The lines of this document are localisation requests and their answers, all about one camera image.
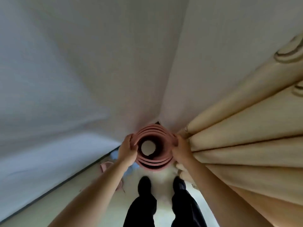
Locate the pink yoga mat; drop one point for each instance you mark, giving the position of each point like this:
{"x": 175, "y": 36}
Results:
{"x": 153, "y": 166}

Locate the person's black shoe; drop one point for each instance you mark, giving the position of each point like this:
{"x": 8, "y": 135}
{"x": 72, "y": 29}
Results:
{"x": 179, "y": 183}
{"x": 144, "y": 185}

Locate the person's left hand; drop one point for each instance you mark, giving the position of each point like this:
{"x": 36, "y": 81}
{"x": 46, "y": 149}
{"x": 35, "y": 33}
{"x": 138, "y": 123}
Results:
{"x": 126, "y": 152}

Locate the person's black left shoe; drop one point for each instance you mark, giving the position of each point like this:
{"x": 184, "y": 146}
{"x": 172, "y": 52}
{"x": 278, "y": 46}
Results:
{"x": 144, "y": 185}

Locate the beige patterned curtain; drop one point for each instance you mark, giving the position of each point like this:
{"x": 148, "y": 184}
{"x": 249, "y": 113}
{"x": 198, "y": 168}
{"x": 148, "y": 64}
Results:
{"x": 248, "y": 139}

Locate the pink pedal resistance band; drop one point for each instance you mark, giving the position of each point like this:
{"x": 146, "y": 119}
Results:
{"x": 105, "y": 165}

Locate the person's right hand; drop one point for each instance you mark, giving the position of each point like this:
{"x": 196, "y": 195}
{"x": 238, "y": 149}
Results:
{"x": 183, "y": 152}

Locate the person's left forearm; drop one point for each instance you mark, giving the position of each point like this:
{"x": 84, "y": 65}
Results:
{"x": 90, "y": 200}

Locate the person's black right shoe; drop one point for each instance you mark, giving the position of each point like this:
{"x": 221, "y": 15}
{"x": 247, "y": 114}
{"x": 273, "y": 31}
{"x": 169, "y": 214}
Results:
{"x": 179, "y": 183}

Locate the light blue dumbbell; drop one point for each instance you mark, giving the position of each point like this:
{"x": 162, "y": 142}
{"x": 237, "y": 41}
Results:
{"x": 114, "y": 154}

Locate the person's right forearm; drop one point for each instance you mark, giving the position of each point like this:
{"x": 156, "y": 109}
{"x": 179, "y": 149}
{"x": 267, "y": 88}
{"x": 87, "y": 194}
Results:
{"x": 217, "y": 198}

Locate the black baseboard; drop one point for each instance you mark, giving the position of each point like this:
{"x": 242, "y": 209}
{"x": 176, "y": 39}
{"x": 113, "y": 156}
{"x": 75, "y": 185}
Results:
{"x": 59, "y": 185}

